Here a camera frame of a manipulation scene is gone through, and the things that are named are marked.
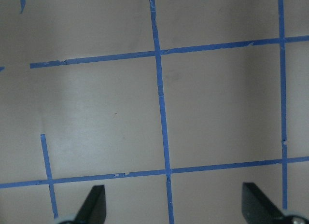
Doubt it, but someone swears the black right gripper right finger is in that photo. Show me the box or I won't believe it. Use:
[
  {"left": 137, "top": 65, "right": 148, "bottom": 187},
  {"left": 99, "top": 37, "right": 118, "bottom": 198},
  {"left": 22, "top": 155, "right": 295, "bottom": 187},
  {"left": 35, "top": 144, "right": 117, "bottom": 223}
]
[{"left": 242, "top": 182, "right": 284, "bottom": 224}]

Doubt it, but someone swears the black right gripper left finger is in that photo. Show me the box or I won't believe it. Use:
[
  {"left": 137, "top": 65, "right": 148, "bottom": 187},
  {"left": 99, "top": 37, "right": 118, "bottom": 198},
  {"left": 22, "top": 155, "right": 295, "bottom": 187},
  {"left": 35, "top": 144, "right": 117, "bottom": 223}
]
[{"left": 74, "top": 185, "right": 107, "bottom": 224}]

